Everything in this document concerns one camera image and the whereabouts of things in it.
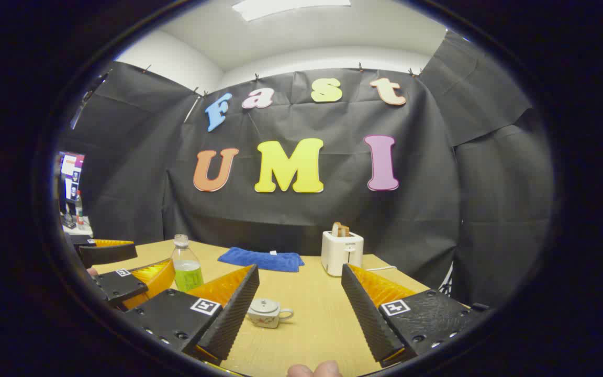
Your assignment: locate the computer monitor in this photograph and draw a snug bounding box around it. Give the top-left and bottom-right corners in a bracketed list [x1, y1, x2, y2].
[59, 151, 86, 202]

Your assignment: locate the white ceramic teacup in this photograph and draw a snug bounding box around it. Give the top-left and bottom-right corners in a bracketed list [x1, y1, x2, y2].
[247, 301, 294, 329]

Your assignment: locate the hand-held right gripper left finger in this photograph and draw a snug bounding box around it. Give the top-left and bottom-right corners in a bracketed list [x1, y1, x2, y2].
[124, 264, 260, 367]

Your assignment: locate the ceiling light panel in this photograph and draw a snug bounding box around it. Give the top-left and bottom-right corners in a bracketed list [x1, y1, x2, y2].
[232, 0, 352, 22]

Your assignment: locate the blue towel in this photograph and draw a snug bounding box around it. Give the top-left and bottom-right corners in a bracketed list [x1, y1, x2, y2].
[217, 247, 305, 273]

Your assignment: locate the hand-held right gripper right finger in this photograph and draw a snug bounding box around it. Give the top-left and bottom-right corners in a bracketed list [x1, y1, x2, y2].
[340, 263, 490, 369]

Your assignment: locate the white toaster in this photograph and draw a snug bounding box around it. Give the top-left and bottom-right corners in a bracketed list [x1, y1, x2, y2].
[321, 230, 364, 277]

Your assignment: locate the green label water bottle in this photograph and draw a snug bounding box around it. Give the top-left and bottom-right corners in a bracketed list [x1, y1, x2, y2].
[171, 234, 204, 292]

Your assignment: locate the white side desk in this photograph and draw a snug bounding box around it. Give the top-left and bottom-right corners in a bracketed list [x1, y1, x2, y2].
[62, 215, 94, 237]

